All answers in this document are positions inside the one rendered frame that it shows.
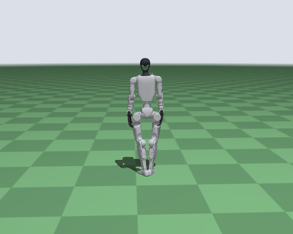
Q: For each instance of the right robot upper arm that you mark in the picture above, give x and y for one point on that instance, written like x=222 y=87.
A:
x=158 y=79

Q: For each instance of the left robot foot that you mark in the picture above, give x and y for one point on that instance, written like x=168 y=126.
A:
x=146 y=172

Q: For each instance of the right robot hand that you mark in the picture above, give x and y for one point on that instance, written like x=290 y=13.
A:
x=161 y=113

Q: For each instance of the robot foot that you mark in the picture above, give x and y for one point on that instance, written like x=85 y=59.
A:
x=152 y=171
x=146 y=172

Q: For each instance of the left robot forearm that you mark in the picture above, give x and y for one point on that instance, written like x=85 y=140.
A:
x=130 y=104

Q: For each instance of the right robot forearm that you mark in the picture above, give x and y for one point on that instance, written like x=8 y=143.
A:
x=161 y=104

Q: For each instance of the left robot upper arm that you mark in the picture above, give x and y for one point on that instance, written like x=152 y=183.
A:
x=133 y=80

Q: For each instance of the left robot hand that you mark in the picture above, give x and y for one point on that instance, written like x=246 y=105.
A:
x=129 y=119

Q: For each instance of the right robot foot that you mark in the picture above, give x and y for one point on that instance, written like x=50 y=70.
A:
x=152 y=171

